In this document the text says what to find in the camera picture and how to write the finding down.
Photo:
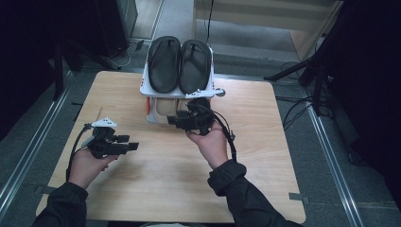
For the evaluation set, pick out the dark round table grommet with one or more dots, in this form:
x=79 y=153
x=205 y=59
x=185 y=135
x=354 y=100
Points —
x=223 y=94

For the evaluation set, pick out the beige wooden furniture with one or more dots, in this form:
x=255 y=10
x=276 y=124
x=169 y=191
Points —
x=268 y=15

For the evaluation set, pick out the dark cabinet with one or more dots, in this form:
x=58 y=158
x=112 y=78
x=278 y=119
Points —
x=118 y=22

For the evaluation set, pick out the white two-tier shoe rack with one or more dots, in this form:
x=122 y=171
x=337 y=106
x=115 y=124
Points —
x=145 y=88

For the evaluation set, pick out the black metal stand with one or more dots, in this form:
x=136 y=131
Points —
x=58 y=72

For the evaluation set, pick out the person's right hand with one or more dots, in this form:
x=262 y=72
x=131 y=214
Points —
x=212 y=145

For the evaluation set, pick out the metal floor rail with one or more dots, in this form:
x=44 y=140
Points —
x=34 y=145
x=334 y=167

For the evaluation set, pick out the grey tape strip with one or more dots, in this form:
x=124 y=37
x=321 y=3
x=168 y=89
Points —
x=44 y=189
x=299 y=197

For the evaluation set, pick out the cream perforated clog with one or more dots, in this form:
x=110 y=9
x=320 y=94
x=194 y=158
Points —
x=165 y=107
x=182 y=105

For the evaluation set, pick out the black tripod stand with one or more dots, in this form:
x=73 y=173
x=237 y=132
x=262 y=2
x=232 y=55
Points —
x=310 y=67

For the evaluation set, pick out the black flip-flop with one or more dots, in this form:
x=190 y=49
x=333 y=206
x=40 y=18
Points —
x=164 y=64
x=195 y=67

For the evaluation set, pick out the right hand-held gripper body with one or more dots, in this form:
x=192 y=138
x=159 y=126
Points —
x=200 y=118

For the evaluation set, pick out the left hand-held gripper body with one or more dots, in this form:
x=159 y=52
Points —
x=102 y=143

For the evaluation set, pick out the person's left hand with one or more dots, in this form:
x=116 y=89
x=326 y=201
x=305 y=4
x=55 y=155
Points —
x=85 y=167

